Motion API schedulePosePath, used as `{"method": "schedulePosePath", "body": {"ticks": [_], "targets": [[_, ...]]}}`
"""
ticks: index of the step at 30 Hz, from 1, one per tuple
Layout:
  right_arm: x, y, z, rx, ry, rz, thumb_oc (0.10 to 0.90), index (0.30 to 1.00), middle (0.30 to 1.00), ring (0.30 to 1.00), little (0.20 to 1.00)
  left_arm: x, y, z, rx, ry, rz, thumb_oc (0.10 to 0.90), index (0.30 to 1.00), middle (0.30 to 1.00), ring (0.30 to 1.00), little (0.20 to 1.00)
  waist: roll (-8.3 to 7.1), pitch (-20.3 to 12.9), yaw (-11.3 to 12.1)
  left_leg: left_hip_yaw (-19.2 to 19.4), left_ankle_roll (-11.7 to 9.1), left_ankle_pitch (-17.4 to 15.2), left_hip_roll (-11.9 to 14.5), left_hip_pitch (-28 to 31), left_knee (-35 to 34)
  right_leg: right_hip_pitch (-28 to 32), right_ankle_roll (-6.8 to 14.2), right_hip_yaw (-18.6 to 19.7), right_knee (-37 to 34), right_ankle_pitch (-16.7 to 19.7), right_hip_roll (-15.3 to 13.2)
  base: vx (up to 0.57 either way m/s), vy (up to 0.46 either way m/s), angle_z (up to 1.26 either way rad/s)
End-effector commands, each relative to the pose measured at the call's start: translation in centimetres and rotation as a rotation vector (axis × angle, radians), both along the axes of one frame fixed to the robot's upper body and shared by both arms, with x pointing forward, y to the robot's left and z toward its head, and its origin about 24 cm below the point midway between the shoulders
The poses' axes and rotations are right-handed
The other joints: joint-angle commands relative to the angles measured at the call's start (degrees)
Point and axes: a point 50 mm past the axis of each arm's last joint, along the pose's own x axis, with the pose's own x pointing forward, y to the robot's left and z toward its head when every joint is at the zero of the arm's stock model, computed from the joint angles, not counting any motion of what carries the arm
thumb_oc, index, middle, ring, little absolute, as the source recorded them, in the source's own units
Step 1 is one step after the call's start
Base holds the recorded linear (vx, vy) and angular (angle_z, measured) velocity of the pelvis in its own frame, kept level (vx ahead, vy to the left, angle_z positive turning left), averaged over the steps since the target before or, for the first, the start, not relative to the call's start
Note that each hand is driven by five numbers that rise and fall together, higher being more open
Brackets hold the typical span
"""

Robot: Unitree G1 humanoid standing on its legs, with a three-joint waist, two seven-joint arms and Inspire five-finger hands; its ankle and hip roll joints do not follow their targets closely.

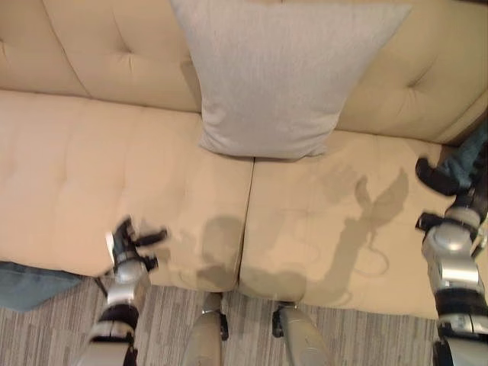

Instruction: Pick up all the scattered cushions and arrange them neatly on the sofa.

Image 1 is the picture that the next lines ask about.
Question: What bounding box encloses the beige sofa seat cushion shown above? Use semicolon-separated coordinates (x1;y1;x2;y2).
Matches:
237;128;461;320
0;89;255;294

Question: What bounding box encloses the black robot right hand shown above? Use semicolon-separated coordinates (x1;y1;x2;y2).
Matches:
415;156;480;210

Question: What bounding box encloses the light grey square cushion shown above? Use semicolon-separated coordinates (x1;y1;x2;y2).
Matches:
169;0;413;159

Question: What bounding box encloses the silver robot left leg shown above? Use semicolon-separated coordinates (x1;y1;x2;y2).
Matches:
188;292;230;366

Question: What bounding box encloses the beige tufted sofa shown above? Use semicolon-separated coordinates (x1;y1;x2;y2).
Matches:
0;0;488;320

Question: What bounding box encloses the blue cushion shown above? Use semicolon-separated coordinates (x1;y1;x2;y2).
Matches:
441;129;488;188
0;260;84;314

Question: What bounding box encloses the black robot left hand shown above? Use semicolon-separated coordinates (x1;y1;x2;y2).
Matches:
104;214;170;268

